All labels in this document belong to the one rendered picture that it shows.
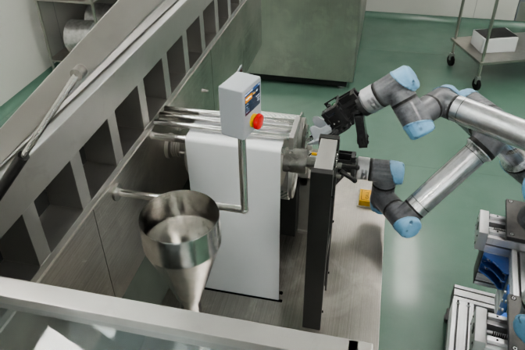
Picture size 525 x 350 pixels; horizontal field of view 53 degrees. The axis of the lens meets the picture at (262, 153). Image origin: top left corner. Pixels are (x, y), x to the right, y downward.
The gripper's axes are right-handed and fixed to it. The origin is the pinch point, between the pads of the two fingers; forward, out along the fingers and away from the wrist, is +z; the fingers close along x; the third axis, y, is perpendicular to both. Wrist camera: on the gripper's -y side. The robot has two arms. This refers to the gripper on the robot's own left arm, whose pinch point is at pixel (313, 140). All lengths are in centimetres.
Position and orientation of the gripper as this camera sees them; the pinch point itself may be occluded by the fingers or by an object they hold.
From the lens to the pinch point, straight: 161.5
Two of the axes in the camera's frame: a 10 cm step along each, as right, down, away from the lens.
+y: -6.4, -7.0, -3.2
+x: -2.2, 5.6, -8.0
